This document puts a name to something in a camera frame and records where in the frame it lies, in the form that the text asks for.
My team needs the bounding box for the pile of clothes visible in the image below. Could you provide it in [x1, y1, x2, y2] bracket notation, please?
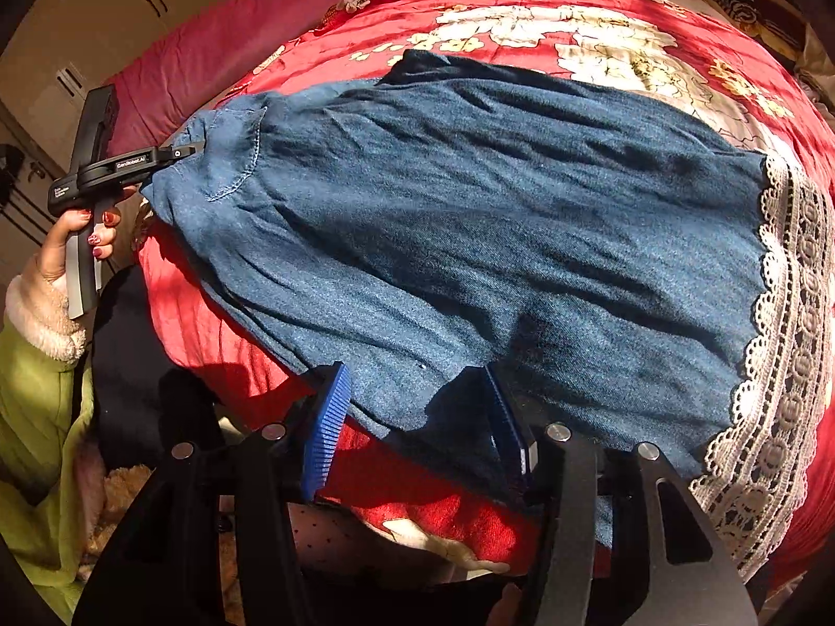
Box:
[659, 0, 835, 102]

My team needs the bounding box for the blue denim pants lace trim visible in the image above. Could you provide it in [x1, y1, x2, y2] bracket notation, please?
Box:
[140, 49, 835, 581]

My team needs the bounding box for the person's left forearm green sleeve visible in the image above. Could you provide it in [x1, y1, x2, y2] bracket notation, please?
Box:
[0, 272, 99, 623]

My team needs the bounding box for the red floral blanket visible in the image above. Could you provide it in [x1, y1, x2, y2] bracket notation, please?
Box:
[134, 0, 835, 594]

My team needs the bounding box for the person's left hand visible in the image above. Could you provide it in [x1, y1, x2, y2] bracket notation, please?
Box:
[34, 186, 141, 314]

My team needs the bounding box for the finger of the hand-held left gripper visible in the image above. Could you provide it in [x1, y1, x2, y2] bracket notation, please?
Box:
[154, 143, 200, 168]

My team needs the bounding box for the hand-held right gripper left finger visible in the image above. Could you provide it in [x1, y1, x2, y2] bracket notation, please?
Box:
[71, 362, 353, 626]

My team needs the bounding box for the pink plush blanket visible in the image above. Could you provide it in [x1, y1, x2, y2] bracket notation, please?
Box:
[108, 0, 506, 138]

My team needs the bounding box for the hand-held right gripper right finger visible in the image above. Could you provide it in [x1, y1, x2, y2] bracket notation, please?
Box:
[484, 364, 761, 626]

